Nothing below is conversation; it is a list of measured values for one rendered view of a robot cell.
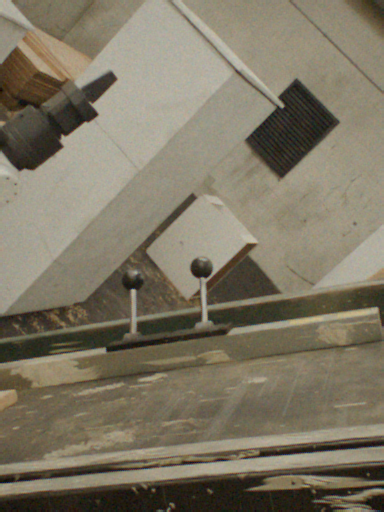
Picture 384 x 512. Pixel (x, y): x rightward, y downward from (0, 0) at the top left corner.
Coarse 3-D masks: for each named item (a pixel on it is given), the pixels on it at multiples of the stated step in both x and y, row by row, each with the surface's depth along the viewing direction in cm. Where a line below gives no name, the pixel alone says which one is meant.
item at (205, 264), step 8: (192, 264) 112; (200, 264) 111; (208, 264) 111; (192, 272) 112; (200, 272) 111; (208, 272) 111; (200, 280) 111; (200, 288) 111; (200, 296) 110; (200, 304) 110; (200, 328) 107; (208, 328) 107
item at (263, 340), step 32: (320, 320) 102; (352, 320) 100; (96, 352) 112; (128, 352) 109; (160, 352) 108; (192, 352) 107; (224, 352) 105; (256, 352) 104; (288, 352) 103; (0, 384) 116; (32, 384) 114
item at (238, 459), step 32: (160, 448) 48; (192, 448) 46; (224, 448) 45; (256, 448) 44; (288, 448) 43; (320, 448) 43; (352, 448) 42; (0, 480) 49; (32, 480) 48; (64, 480) 45; (96, 480) 44; (128, 480) 43; (160, 480) 42; (192, 480) 41; (224, 480) 41; (256, 480) 40; (288, 480) 40; (320, 480) 39; (352, 480) 39
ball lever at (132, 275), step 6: (126, 270) 116; (132, 270) 115; (138, 270) 116; (126, 276) 115; (132, 276) 114; (138, 276) 115; (126, 282) 114; (132, 282) 114; (138, 282) 114; (126, 288) 115; (132, 288) 115; (138, 288) 115; (132, 294) 114; (132, 300) 114; (132, 306) 113; (132, 312) 113; (132, 318) 113; (132, 324) 112; (132, 330) 112; (126, 336) 111; (132, 336) 111; (138, 336) 110
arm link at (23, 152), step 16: (0, 128) 111; (0, 144) 114; (16, 144) 112; (0, 160) 112; (16, 160) 114; (32, 160) 114; (0, 176) 111; (16, 176) 113; (0, 192) 113; (16, 192) 114
